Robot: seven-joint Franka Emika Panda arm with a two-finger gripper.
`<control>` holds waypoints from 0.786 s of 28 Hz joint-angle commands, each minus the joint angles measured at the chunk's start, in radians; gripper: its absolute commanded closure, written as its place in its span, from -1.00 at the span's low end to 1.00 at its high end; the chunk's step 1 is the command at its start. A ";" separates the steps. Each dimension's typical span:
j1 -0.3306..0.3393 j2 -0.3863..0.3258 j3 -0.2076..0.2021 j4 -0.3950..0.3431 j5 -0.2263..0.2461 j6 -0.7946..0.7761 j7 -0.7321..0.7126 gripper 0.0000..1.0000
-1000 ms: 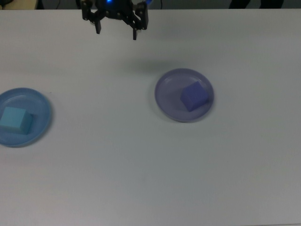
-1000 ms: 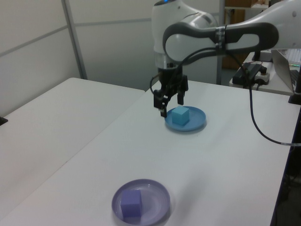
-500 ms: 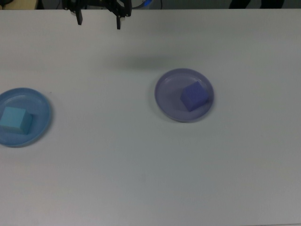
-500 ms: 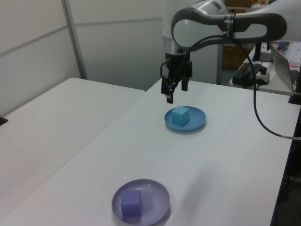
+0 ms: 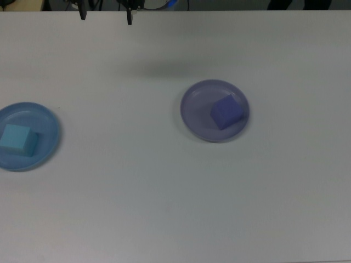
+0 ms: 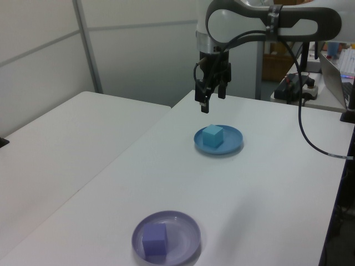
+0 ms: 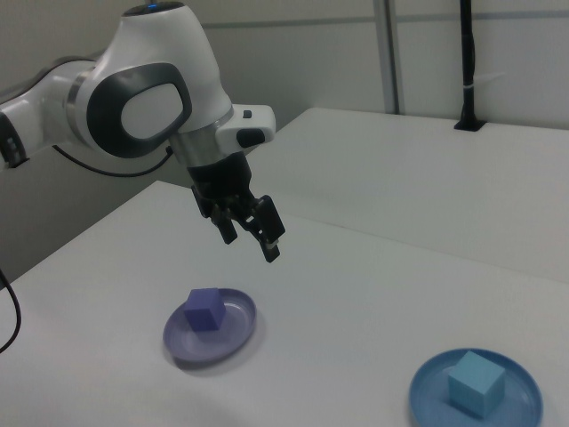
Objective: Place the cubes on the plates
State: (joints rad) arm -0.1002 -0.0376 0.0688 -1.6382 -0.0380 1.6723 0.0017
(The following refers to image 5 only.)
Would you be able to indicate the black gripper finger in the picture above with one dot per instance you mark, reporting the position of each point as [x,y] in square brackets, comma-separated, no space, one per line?
[83,12]
[130,15]

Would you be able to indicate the purple foam cube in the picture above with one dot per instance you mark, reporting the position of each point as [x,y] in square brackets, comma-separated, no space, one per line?
[227,111]

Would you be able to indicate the light blue foam cube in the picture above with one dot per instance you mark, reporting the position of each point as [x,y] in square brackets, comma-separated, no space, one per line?
[15,137]

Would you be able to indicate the purple plastic plate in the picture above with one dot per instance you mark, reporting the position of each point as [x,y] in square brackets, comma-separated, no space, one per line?
[197,109]

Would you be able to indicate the blue plastic plate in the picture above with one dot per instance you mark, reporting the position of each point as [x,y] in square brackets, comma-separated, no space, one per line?
[46,137]

